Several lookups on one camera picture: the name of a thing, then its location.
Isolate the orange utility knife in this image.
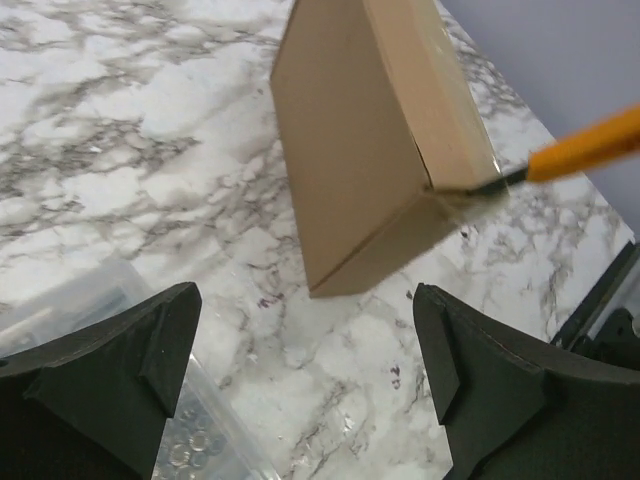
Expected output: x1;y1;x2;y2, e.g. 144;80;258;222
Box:
464;102;640;197

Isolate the brown cardboard express box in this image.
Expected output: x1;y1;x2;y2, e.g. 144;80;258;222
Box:
270;0;500;297

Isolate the clear plastic screw box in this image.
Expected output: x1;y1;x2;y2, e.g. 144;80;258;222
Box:
1;261;277;479

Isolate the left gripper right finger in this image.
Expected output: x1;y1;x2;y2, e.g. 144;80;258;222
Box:
413;284;639;479

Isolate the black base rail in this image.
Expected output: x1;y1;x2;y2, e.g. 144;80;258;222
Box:
550;242;639;371

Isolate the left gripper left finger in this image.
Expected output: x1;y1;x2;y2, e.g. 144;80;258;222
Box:
1;282;202;479

